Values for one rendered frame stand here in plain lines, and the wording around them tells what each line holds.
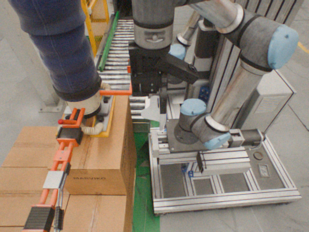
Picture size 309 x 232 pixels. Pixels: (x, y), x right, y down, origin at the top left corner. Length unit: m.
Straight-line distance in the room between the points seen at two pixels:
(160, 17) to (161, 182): 1.60
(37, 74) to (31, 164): 1.20
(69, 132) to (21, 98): 2.43
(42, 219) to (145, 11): 0.71
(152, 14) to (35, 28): 0.54
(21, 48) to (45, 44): 1.65
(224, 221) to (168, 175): 0.63
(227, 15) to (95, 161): 0.92
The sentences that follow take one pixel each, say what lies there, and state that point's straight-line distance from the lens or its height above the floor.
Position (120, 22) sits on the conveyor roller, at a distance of 3.54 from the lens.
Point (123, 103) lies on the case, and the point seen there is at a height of 0.94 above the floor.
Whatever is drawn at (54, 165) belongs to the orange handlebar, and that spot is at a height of 1.19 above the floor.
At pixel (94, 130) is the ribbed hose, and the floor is 1.14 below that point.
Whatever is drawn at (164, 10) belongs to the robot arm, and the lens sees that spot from 0.36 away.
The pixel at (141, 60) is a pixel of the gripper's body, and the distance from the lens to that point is 0.41.
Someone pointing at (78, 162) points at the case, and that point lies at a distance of 1.17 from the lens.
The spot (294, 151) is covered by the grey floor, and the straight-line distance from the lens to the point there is 2.75.
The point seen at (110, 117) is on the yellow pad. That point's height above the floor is 1.07.
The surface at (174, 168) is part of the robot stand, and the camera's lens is 1.91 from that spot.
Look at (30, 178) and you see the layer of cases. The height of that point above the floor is 0.54.
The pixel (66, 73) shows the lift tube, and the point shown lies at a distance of 0.91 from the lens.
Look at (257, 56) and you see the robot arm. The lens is 0.71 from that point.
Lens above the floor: 1.92
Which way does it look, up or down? 49 degrees down
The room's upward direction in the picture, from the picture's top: straight up
